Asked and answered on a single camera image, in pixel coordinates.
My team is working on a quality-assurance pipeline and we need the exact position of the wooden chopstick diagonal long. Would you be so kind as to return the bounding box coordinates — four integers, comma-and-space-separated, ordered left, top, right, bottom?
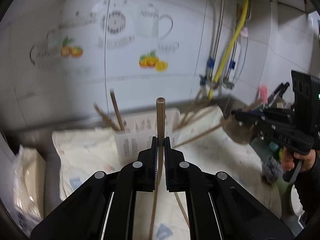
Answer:
174, 192, 189, 226

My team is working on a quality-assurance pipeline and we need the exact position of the person's right hand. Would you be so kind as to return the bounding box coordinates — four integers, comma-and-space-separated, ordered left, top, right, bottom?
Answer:
281, 148, 320, 172

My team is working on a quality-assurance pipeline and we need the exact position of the beige house-shaped utensil holder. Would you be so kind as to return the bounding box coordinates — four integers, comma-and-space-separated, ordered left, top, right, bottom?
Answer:
114, 108, 180, 164

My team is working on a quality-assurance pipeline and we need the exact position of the white quilted patterned mat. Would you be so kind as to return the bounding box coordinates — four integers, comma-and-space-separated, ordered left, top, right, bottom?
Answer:
51, 104, 282, 240

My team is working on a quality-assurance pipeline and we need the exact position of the knitted dark blue cloth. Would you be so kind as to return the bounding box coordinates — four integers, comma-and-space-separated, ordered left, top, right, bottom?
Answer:
261, 157, 284, 185

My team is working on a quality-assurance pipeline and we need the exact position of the metal bowl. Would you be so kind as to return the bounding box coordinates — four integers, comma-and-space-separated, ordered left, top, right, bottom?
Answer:
223, 115, 257, 145

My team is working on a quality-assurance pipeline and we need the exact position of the chopstick in holder right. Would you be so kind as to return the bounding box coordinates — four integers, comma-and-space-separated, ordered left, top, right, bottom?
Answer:
179, 88, 203, 128

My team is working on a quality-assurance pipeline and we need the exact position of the chopstick in holder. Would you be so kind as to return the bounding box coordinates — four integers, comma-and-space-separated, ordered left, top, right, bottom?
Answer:
179, 88, 203, 128
93, 103, 120, 131

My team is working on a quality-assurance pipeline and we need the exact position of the chopstick in holder left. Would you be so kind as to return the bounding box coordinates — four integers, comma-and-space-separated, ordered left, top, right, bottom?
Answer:
93, 103, 120, 131

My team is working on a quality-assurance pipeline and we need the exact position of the bagged stack of paper napkins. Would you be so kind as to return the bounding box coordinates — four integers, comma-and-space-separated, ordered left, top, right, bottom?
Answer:
13, 145, 46, 224

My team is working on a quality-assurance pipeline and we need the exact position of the braided metal hose with valve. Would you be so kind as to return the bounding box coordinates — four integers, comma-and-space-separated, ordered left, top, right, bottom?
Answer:
222, 38, 238, 90

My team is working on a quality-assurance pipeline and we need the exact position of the yellow gas hose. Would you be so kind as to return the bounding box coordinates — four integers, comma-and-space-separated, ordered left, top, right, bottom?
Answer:
207, 0, 250, 100

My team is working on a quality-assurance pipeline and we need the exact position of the blue handled water valve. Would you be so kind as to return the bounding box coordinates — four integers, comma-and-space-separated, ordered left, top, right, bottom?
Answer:
200, 57, 215, 88

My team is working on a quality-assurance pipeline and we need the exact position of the braided metal hose left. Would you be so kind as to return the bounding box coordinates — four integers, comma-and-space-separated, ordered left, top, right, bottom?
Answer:
208, 0, 225, 81

